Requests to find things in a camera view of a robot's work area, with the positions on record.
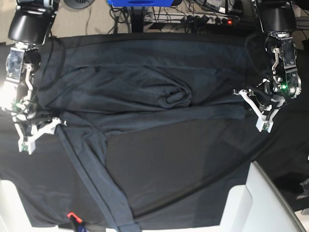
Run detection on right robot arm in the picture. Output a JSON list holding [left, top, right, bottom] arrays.
[[0, 0, 59, 141]]

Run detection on grey round floor base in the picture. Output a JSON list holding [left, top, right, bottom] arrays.
[[63, 0, 94, 10]]

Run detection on dark grey T-shirt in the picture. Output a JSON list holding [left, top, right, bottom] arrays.
[[38, 40, 250, 232]]

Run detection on white chair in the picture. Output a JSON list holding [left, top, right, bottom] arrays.
[[219, 161, 306, 232]]

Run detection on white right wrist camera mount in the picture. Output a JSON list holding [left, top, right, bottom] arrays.
[[14, 117, 67, 155]]

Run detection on black table cloth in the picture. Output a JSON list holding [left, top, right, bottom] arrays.
[[0, 34, 309, 231]]

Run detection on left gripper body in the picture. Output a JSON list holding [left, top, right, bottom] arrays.
[[248, 82, 286, 118]]

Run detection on blue plastic bin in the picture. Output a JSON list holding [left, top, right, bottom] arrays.
[[107, 0, 173, 7]]

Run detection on white power strip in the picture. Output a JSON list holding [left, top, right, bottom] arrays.
[[144, 12, 238, 26]]

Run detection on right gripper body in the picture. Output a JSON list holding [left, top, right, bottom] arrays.
[[13, 106, 56, 138]]

